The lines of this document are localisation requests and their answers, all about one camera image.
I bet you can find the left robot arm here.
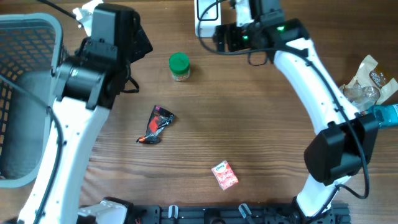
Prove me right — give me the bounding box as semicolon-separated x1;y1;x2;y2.
17;3;152;223

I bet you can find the grey plastic shopping basket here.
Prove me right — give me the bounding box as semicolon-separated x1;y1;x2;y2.
1;13;67;189

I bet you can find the black red snack packet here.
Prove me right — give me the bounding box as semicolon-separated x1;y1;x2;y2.
136;105;174;144

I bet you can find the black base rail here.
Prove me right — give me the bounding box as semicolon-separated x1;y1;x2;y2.
77;203;352;224

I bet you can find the beige clear food pouch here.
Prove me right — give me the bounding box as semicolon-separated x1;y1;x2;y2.
339;55;397;112

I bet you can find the red tissue packet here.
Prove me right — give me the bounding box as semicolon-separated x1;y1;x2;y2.
211;161;239;190

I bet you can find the green lid glass jar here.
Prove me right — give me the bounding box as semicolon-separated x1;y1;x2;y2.
169;52;190;82

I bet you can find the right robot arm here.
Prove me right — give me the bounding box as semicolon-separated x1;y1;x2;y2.
215;1;378;222

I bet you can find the white barcode scanner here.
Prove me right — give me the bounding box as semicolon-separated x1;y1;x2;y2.
194;0;221;37

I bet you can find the blue mouthwash bottle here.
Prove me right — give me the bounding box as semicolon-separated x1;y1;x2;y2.
368;104;397;129

